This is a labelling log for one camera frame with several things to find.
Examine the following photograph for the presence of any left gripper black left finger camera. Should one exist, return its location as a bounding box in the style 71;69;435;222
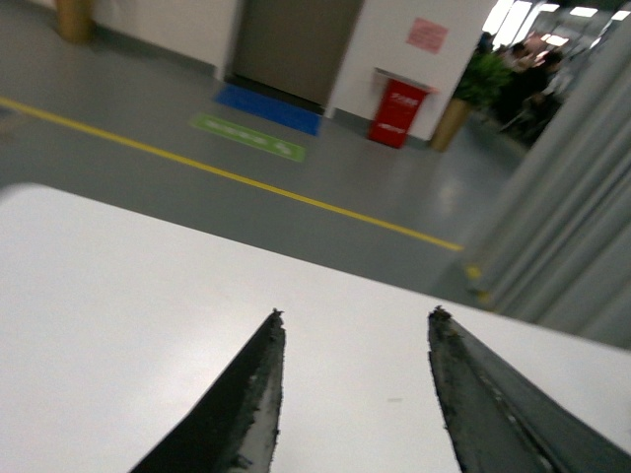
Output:
132;308;286;472

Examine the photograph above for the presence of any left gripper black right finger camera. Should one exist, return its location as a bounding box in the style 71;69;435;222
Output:
428;306;630;472

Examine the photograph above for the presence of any grey curtain right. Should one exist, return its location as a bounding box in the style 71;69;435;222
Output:
462;22;630;350

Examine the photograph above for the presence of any green floor sign sticker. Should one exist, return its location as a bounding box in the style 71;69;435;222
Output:
189;113;306;163

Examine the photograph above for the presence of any blue floor mat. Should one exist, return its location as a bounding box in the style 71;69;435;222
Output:
214;84;321;136

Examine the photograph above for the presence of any seated person in black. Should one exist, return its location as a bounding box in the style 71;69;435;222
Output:
494;49;563;144

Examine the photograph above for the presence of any red fire extinguisher box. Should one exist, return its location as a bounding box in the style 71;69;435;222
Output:
368;78;431;149

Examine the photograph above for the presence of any potted plant gold pot right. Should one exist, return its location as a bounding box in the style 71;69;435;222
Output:
429;52;511;152

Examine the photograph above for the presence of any potted plant gold pot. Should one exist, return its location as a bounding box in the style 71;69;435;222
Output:
54;0;94;44
429;52;511;152

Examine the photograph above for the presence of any grey door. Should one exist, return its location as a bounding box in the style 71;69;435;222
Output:
231;0;363;108

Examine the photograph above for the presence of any potted plant gold pot left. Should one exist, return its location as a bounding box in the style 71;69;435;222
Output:
54;0;94;44

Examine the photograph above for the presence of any pink wall notice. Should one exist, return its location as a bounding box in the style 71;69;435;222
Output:
405;18;449;54

